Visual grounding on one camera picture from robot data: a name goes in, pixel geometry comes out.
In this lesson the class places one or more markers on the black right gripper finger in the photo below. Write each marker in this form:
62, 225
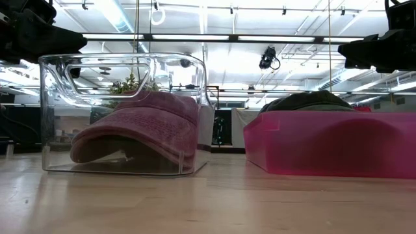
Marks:
360, 63
357, 48

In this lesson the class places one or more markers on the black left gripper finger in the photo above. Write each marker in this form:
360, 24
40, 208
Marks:
65, 40
52, 56

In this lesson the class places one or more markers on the clear plastic bin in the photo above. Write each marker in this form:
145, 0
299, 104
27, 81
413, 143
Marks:
55, 107

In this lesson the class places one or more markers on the dark green baseball cap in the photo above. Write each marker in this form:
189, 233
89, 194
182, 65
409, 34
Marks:
308, 100

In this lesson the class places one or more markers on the pink translucent plastic bin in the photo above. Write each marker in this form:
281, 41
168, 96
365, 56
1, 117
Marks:
325, 146

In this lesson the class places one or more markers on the maroon baseball cap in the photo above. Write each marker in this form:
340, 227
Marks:
152, 126

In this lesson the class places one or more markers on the red background object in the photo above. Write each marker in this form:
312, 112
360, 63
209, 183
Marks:
362, 109

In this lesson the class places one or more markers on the black background counter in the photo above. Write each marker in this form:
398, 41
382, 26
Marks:
16, 123

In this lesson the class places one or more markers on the green potted plant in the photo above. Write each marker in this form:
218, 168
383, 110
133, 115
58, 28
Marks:
130, 85

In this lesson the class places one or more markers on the black round ceiling fixture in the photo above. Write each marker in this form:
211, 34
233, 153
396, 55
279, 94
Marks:
186, 63

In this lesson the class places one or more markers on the white draped cloth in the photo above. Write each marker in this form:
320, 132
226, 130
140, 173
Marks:
239, 126

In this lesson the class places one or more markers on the black background panel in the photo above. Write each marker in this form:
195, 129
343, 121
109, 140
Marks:
226, 123

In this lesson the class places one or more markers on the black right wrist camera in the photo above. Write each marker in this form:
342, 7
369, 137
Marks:
403, 14

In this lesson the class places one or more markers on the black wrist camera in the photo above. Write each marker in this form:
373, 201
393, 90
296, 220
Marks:
403, 14
35, 8

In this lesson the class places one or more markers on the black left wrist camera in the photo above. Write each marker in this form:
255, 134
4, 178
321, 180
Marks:
35, 8

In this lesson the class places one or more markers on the silver ceiling duct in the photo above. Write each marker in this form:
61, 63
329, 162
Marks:
331, 83

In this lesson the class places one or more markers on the black overhead frame bar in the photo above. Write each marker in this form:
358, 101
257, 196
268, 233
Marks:
276, 38

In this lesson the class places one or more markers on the black overhead camera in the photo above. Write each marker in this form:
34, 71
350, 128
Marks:
268, 58

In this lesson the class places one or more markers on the black metal frame stand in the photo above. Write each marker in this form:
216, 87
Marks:
213, 86

